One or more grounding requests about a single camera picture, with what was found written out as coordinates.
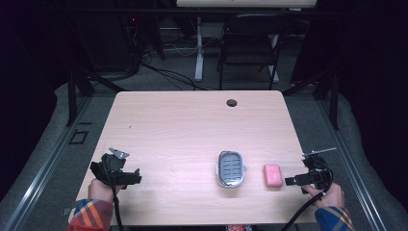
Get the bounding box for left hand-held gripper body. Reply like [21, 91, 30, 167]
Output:
[89, 147, 136, 187]

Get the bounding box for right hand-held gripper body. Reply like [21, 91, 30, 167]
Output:
[301, 146, 338, 191]

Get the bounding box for person's left hand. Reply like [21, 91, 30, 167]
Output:
[88, 177, 123, 205]

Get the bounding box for person's right hand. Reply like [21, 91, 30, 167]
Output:
[302, 182, 345, 210]

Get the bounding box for pink soap bar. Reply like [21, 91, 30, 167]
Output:
[263, 164, 284, 189]

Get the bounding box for grey oval soap dish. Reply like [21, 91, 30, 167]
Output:
[215, 149, 247, 189]

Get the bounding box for red patterned object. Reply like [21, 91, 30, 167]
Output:
[225, 224, 253, 231]

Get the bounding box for black metal stand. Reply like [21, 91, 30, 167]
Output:
[282, 68, 341, 131]
[64, 68, 126, 127]

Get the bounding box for black folding chair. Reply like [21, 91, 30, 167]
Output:
[217, 13, 292, 91]

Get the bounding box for white desk leg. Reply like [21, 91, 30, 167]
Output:
[194, 15, 205, 82]

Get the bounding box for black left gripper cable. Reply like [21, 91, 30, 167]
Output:
[101, 157, 125, 231]

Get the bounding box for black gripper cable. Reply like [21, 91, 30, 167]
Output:
[101, 157, 125, 231]
[279, 158, 335, 231]

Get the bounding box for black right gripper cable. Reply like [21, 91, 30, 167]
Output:
[279, 158, 335, 231]

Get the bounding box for aluminium floor rail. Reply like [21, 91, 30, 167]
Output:
[316, 97, 388, 231]
[2, 95, 94, 231]

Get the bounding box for black floor cables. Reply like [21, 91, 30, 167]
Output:
[123, 18, 222, 91]

